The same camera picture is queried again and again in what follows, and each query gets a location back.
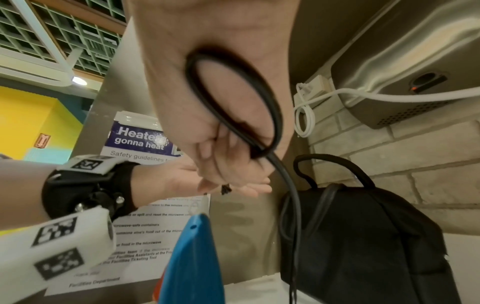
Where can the person's right forearm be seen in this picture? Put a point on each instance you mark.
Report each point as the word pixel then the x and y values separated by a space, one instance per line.
pixel 210 14

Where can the white ceiling rail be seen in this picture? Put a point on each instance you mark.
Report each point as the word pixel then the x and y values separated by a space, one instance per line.
pixel 30 66

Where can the white purple safety poster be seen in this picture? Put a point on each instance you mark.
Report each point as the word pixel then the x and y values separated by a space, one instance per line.
pixel 150 237

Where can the white wall outlet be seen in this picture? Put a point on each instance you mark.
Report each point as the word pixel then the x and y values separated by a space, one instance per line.
pixel 315 86

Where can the person's left forearm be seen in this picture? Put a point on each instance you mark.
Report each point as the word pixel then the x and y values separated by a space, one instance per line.
pixel 22 193

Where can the steel wall hand dryer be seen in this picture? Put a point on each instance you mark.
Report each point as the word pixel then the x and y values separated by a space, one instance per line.
pixel 412 44

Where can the black fabric bag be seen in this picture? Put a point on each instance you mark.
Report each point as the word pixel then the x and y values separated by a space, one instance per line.
pixel 367 243

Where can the red wall fire alarm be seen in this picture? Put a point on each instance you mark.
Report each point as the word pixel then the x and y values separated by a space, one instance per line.
pixel 42 140

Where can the blue white hair dryer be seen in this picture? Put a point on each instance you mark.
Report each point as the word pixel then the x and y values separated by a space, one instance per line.
pixel 195 261

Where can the person's right hand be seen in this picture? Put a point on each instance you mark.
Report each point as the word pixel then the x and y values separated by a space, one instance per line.
pixel 232 98

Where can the round ceiling lamp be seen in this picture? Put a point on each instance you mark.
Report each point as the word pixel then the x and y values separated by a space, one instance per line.
pixel 79 80

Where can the person's left hand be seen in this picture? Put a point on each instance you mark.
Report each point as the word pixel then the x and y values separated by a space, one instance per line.
pixel 168 181

